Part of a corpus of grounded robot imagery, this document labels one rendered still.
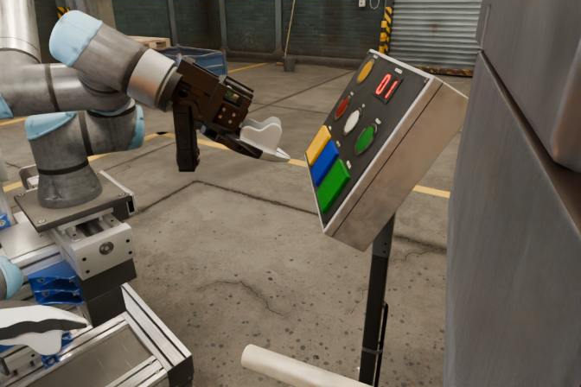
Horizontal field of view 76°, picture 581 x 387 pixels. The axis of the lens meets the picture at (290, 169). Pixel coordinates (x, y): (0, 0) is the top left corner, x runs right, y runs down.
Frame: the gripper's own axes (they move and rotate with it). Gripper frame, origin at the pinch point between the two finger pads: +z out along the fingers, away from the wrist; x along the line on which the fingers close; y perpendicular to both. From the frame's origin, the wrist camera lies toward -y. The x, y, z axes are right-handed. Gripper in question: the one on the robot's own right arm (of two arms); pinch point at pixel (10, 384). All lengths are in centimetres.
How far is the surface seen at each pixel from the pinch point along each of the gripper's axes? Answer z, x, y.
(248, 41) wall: -440, -872, 57
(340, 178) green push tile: 16.4, -42.4, -3.1
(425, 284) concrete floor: 37, -151, 100
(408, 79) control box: 25, -48, -18
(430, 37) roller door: -2, -811, 31
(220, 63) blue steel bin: -262, -452, 47
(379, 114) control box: 21, -48, -13
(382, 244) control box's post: 23, -56, 17
